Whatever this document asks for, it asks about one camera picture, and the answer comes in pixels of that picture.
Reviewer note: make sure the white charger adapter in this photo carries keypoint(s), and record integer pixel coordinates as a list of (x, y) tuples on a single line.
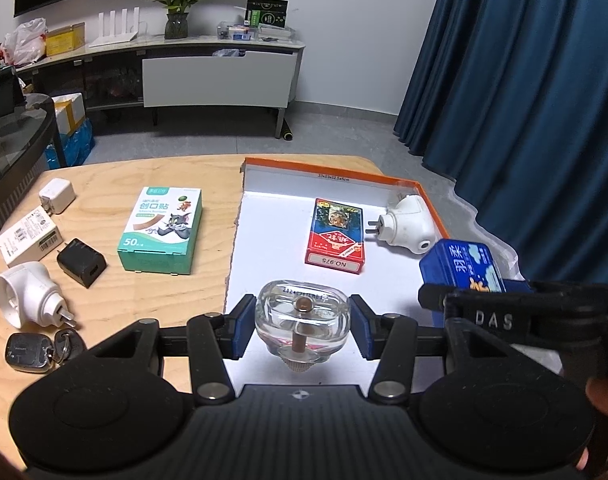
[(59, 194)]

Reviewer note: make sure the black charger adapter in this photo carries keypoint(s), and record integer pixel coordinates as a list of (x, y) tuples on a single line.
[(79, 262)]

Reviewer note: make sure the white router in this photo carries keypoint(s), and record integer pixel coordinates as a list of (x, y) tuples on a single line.
[(119, 40)]

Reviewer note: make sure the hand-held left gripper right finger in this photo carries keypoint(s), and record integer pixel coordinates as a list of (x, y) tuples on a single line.
[(360, 327)]

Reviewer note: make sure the blue wrapped bottle pack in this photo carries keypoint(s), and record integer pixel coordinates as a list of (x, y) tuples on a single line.
[(76, 145)]

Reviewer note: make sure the white charger box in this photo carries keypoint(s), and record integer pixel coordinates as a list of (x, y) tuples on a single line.
[(24, 240)]

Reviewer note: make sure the blue curtain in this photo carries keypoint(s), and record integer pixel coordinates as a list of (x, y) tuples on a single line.
[(509, 85)]

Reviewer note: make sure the potted plant in dark vase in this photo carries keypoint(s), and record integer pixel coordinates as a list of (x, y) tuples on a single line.
[(176, 27)]

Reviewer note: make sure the tv stand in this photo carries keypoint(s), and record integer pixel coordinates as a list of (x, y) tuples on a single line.
[(114, 80)]

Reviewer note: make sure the black green box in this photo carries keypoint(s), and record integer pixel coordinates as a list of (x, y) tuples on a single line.
[(269, 15)]

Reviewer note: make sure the red blue playing card box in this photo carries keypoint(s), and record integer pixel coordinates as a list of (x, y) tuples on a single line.
[(334, 240)]

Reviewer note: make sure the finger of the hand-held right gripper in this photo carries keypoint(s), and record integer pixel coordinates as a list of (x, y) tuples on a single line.
[(429, 296), (516, 285)]

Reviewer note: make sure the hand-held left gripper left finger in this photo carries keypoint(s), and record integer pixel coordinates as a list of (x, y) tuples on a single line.
[(244, 327)]

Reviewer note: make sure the white yellow cardboard box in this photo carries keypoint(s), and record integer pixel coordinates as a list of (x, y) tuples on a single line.
[(69, 110)]

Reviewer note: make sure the green bandage box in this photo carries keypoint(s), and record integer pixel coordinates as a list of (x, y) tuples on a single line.
[(159, 255)]

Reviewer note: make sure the orange-edged white box lid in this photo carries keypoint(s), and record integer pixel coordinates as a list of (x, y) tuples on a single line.
[(284, 240)]

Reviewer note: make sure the yellow tin box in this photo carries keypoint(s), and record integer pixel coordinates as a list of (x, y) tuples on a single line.
[(64, 40)]

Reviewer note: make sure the clear plastic organizer box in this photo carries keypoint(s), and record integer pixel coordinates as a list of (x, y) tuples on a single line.
[(279, 35)]

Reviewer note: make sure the blue tissue packet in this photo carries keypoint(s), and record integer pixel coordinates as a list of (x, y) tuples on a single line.
[(459, 265)]

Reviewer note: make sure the dark glass-top counter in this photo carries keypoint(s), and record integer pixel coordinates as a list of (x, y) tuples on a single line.
[(14, 130)]

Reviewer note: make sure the person's right hand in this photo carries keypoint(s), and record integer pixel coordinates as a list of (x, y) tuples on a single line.
[(606, 397)]

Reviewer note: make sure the black roll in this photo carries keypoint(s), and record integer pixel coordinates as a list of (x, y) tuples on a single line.
[(286, 132)]

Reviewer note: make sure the small blue white box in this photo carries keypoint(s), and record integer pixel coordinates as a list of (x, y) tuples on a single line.
[(244, 35)]

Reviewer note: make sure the white plastic bag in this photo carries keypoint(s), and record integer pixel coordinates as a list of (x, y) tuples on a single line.
[(26, 42)]

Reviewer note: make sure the white drawer front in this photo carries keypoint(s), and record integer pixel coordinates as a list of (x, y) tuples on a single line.
[(214, 77)]

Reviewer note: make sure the black key fob with keys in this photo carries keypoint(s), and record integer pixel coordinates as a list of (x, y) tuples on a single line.
[(26, 352)]

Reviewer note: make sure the white round plug adapter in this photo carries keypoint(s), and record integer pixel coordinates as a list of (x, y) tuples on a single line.
[(34, 292)]

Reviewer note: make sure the white plug-in vaporizer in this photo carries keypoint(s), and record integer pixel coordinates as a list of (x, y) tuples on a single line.
[(409, 225)]

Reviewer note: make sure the clear glass liquid bottle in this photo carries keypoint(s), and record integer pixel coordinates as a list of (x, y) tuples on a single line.
[(284, 320)]

